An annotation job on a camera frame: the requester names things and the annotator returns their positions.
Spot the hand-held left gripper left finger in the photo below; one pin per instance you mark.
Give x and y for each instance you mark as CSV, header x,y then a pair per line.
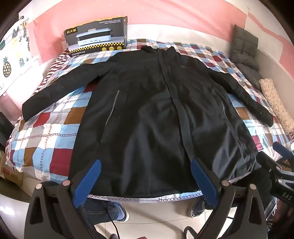
x,y
90,179

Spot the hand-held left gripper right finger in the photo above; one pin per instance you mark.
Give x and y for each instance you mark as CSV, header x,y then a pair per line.
x,y
203,181

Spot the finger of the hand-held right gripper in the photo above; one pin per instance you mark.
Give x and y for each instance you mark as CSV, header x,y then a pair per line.
x,y
284,150
267,162

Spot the black long coat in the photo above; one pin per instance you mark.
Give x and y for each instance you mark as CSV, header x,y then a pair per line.
x,y
147,119

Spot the person's right jeans leg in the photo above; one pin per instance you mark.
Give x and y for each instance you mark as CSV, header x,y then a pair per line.
x,y
271,209

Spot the person's jeans leg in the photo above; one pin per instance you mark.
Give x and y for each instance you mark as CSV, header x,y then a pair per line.
x,y
271,209
98,211

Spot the person's right blue sneaker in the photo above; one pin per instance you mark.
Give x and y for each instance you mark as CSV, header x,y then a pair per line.
x,y
195,209

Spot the person's blue sneaker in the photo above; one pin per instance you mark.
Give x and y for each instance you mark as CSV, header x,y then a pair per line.
x,y
195,209
121,212

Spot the person's left jeans leg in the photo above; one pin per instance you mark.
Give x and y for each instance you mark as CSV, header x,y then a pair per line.
x,y
98,211

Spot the person's left blue sneaker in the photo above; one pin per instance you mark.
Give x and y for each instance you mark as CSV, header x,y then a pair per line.
x,y
121,212

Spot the beige textured bolster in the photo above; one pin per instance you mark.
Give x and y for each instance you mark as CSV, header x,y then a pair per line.
x,y
276,103

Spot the checkered bed quilt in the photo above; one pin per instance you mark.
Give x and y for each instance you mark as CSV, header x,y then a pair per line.
x,y
43,137

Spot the brown cardboard box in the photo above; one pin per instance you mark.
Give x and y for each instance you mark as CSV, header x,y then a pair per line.
x,y
11,172

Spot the grey padded cushion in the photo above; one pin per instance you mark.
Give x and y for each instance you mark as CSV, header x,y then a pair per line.
x,y
244,48

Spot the red white striped cloth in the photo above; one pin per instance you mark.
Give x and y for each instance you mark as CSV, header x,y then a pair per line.
x,y
54,69

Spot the black appliance carton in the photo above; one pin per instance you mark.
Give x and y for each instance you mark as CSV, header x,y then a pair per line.
x,y
96,39

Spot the pineapple print cloth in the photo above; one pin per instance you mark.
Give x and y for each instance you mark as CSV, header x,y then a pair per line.
x,y
13,55

